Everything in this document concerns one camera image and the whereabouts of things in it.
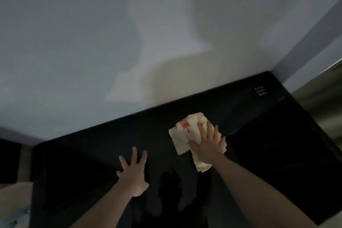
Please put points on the person's left little finger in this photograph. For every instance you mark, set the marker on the person's left little finger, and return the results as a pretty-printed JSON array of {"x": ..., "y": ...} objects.
[{"x": 119, "y": 174}]

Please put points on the cream cloth with red print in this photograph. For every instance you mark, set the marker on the cream cloth with red print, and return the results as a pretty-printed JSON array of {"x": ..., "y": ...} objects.
[{"x": 184, "y": 134}]

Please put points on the person's right hand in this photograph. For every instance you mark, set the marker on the person's right hand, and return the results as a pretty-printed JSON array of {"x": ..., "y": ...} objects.
[{"x": 208, "y": 147}]

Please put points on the person's right middle finger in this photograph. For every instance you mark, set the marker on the person's right middle finger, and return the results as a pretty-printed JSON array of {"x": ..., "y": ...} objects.
[{"x": 209, "y": 130}]

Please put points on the person's left forearm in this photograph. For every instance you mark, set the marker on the person's left forearm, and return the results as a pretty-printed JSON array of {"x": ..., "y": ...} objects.
[{"x": 106, "y": 209}]

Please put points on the person's right forearm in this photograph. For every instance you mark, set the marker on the person's right forearm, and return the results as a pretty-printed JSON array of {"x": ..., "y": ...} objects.
[{"x": 253, "y": 195}]

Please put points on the black glossy appliance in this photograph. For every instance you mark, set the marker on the black glossy appliance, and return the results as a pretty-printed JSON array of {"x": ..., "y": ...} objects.
[{"x": 93, "y": 155}]

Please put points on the person's right little finger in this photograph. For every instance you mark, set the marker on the person's right little finger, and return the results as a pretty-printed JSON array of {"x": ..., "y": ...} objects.
[{"x": 222, "y": 142}]

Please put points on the person's right thumb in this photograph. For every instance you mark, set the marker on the person's right thumb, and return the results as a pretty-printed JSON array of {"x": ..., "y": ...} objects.
[{"x": 193, "y": 145}]

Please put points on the person's left middle finger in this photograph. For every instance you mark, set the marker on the person's left middle finger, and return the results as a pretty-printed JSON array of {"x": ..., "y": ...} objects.
[{"x": 134, "y": 157}]

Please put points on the person's left hand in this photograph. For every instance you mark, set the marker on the person's left hand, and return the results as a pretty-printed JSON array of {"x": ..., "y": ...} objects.
[{"x": 133, "y": 179}]

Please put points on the person's left thumb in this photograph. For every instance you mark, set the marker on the person's left thumb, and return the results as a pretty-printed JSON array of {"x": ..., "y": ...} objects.
[{"x": 146, "y": 185}]

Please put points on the small white-print label sticker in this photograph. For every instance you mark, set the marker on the small white-print label sticker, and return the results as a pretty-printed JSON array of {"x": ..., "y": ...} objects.
[{"x": 260, "y": 91}]

